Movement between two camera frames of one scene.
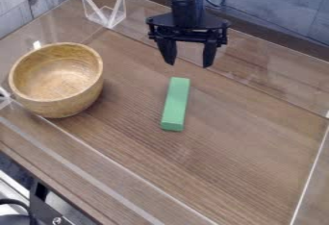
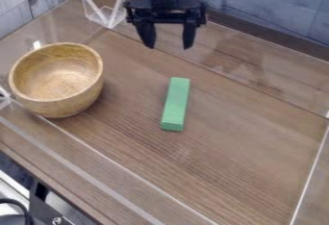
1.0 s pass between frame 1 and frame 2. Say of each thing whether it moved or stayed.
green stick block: stayed
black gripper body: moved
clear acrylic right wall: stayed
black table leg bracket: stayed
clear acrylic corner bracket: stayed
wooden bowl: stayed
